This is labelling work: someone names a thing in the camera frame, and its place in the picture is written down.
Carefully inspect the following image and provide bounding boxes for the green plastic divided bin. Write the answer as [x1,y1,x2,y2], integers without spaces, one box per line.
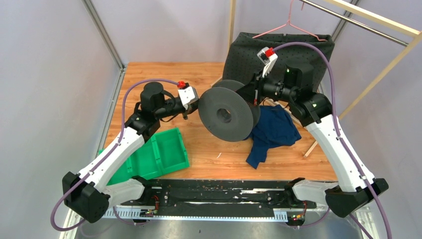
[107,127,190,185]

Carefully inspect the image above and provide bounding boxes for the wooden clothes rack frame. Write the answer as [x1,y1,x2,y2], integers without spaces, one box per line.
[211,0,422,158]

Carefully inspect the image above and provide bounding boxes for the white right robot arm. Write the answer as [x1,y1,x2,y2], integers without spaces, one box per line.
[237,63,389,218]

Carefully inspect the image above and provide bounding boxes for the pink wire hanger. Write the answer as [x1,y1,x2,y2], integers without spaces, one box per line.
[252,0,327,42]

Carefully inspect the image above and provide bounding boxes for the metal rack rod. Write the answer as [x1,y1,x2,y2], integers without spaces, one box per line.
[302,0,409,47]

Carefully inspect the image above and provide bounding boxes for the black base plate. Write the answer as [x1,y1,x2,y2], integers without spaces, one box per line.
[122,179,317,222]

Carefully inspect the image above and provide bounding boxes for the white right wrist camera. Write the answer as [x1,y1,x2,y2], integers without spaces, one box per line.
[257,47,278,78]

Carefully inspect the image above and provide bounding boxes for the dark grey cable spool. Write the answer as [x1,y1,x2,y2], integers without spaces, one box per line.
[198,80,261,142]

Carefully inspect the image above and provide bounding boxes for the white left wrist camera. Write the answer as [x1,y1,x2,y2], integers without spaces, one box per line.
[178,86,199,110]

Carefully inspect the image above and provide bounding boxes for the navy blue shirt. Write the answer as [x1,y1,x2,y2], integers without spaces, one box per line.
[246,106,302,169]

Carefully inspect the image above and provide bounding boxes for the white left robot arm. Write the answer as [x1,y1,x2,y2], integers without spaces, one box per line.
[55,79,199,223]

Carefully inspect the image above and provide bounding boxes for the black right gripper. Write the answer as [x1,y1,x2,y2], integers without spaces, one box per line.
[234,66,296,105]

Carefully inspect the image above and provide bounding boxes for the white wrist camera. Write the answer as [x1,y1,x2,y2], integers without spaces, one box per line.
[178,86,199,110]
[257,47,278,78]

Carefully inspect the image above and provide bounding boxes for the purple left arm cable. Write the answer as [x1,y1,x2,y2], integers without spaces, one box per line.
[50,78,182,232]

